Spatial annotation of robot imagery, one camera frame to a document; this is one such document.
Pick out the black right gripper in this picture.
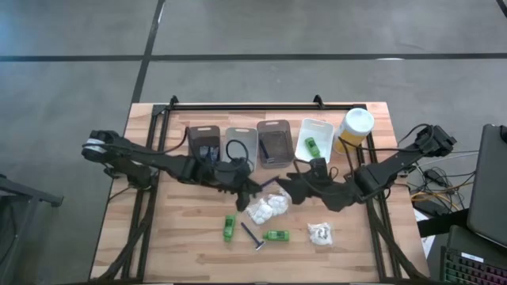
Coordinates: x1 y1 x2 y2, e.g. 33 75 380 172
276 157 341 211

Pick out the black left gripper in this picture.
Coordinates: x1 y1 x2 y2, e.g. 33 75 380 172
213 157 263 212

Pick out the large bag of cotton balls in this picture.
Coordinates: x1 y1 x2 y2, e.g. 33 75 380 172
244 192 291 226

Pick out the dark brown plastic bin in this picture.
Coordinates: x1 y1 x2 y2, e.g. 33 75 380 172
186 125 222 167
256 119 296 170

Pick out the white plastic bin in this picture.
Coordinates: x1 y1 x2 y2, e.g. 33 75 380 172
294 117 336 164

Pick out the clear grey plastic bin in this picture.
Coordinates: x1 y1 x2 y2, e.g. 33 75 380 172
221 126 259 173

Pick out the yellow jar with white lid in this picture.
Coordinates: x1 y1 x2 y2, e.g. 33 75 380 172
333 107 375 155

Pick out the black power brick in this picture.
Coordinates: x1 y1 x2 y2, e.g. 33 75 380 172
411 199 451 217

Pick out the black power adapter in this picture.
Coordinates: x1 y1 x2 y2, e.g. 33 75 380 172
422 168 448 184

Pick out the white paper sheet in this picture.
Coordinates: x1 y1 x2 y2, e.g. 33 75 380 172
414 209 436 258

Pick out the black flat bar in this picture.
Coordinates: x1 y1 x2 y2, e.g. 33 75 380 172
416 208 471 238

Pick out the grey laptop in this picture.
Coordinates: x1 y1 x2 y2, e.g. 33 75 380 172
466 123 507 249

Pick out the backlit keyboard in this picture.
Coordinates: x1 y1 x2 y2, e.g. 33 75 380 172
440 245 507 285

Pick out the grey metal stand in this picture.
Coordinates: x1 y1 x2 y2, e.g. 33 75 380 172
0 173 64 285

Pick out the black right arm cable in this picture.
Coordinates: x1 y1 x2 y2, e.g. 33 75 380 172
292 123 436 187

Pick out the black aluminium frame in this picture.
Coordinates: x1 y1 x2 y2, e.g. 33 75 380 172
93 94 433 284

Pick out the yellow cable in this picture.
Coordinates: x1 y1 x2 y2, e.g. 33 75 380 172
410 180 476 203

